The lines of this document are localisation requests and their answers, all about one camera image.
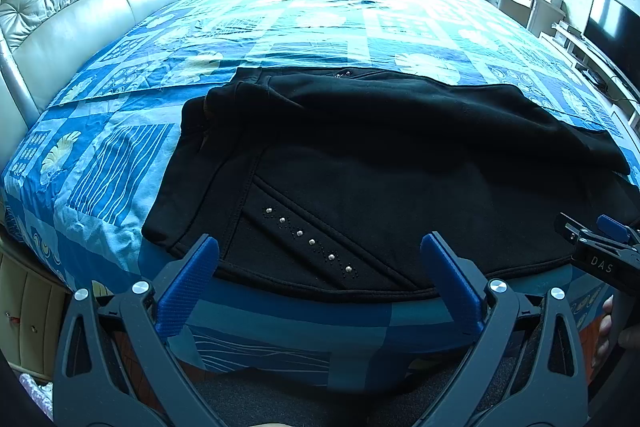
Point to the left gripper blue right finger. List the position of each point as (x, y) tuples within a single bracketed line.
[(463, 299)]

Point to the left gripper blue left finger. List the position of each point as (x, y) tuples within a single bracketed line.
[(180, 284)]

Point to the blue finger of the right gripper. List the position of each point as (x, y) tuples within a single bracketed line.
[(613, 229)]

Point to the black pants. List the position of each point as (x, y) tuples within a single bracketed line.
[(322, 183)]

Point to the right hand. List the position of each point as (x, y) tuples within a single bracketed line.
[(629, 339)]

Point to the cream bedside cabinet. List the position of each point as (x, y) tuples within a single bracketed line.
[(33, 302)]

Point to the blue patterned bed sheet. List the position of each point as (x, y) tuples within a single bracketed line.
[(85, 177)]

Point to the white tv cabinet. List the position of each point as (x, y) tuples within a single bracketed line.
[(599, 71)]

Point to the black flat television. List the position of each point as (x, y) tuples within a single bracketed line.
[(614, 29)]

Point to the white dressing table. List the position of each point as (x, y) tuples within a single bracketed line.
[(537, 16)]

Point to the cream tufted leather headboard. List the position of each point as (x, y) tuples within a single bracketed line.
[(44, 43)]

